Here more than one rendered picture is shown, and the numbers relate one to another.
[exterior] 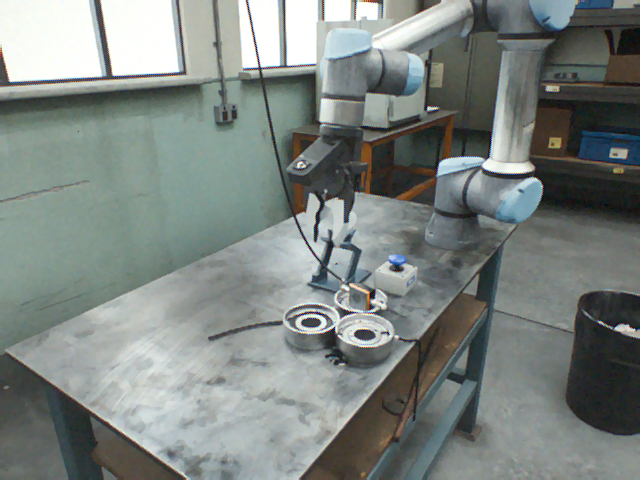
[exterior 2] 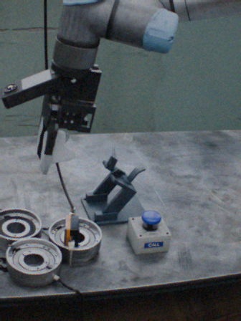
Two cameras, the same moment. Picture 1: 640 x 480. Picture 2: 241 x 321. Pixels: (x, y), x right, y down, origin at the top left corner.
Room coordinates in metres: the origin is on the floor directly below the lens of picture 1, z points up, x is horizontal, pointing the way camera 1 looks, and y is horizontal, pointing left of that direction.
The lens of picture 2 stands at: (0.17, -0.67, 1.53)
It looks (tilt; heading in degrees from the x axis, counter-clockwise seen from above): 30 degrees down; 37
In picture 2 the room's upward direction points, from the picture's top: 7 degrees clockwise
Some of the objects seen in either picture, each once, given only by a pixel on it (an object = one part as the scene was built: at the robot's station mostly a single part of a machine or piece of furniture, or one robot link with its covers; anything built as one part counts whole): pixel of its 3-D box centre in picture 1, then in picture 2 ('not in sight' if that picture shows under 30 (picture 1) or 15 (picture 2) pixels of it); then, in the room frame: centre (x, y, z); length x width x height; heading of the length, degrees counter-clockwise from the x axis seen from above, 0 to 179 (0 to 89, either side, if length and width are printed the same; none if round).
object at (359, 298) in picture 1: (358, 297); (68, 230); (0.81, -0.08, 0.85); 0.05 x 0.02 x 0.04; 43
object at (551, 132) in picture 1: (546, 129); not in sight; (3.95, -1.88, 0.64); 0.49 x 0.40 x 0.37; 60
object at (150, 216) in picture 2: (396, 266); (150, 224); (0.95, -0.18, 0.85); 0.04 x 0.04 x 0.05
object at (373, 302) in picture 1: (372, 300); (73, 238); (0.80, -0.11, 0.85); 0.17 x 0.02 x 0.04; 43
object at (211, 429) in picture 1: (328, 273); (120, 200); (1.04, -0.03, 0.79); 1.20 x 0.60 x 0.02; 145
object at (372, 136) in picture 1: (380, 171); not in sight; (3.57, -0.49, 0.39); 1.50 x 0.62 x 0.78; 145
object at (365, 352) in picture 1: (364, 338); (34, 263); (0.72, -0.09, 0.82); 0.10 x 0.10 x 0.04
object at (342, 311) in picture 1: (360, 307); (74, 240); (0.83, -0.09, 0.82); 0.10 x 0.10 x 0.04
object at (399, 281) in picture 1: (397, 276); (150, 233); (0.95, -0.18, 0.82); 0.08 x 0.07 x 0.05; 145
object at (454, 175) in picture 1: (461, 182); not in sight; (1.22, -0.38, 0.97); 0.13 x 0.12 x 0.14; 33
